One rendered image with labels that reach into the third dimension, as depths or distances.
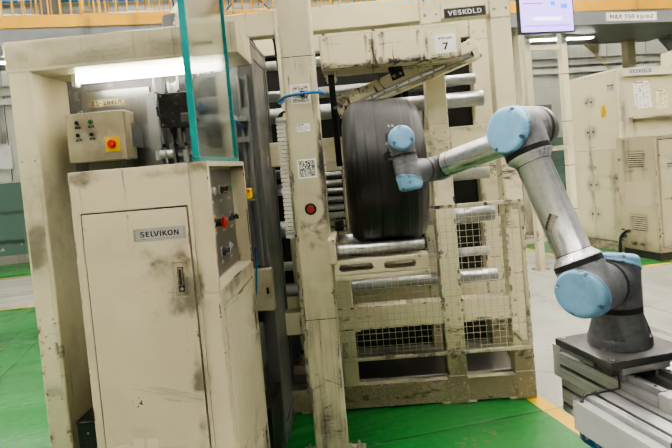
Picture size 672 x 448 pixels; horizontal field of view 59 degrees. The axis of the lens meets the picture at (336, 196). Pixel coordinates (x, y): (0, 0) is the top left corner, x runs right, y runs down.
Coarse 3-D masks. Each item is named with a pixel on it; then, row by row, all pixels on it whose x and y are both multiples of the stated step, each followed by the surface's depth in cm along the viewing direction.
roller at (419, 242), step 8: (384, 240) 226; (392, 240) 226; (400, 240) 225; (408, 240) 225; (416, 240) 224; (424, 240) 225; (344, 248) 225; (352, 248) 225; (360, 248) 225; (368, 248) 225; (376, 248) 225; (384, 248) 225; (392, 248) 225; (400, 248) 225; (408, 248) 225; (416, 248) 225
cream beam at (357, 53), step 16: (368, 32) 254; (384, 32) 253; (400, 32) 253; (416, 32) 253; (432, 32) 253; (448, 32) 252; (320, 48) 255; (336, 48) 254; (352, 48) 254; (368, 48) 254; (384, 48) 254; (400, 48) 254; (416, 48) 253; (432, 48) 253; (336, 64) 255; (352, 64) 255; (368, 64) 255; (384, 64) 256; (400, 64) 260; (416, 64) 264; (432, 64) 266
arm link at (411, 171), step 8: (408, 152) 175; (392, 160) 179; (400, 160) 175; (408, 160) 175; (416, 160) 176; (424, 160) 180; (400, 168) 175; (408, 168) 175; (416, 168) 175; (424, 168) 178; (432, 168) 180; (400, 176) 175; (408, 176) 174; (416, 176) 175; (424, 176) 178; (400, 184) 176; (408, 184) 174; (416, 184) 175
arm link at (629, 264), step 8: (608, 256) 143; (616, 256) 142; (624, 256) 143; (632, 256) 143; (616, 264) 142; (624, 264) 142; (632, 264) 142; (640, 264) 144; (624, 272) 140; (632, 272) 142; (640, 272) 144; (632, 280) 141; (640, 280) 144; (632, 288) 141; (640, 288) 144; (632, 296) 142; (640, 296) 144; (624, 304) 143; (632, 304) 143; (640, 304) 144
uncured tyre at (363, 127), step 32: (352, 128) 217; (384, 128) 214; (416, 128) 215; (352, 160) 213; (384, 160) 210; (352, 192) 214; (384, 192) 211; (416, 192) 212; (352, 224) 223; (384, 224) 218; (416, 224) 219
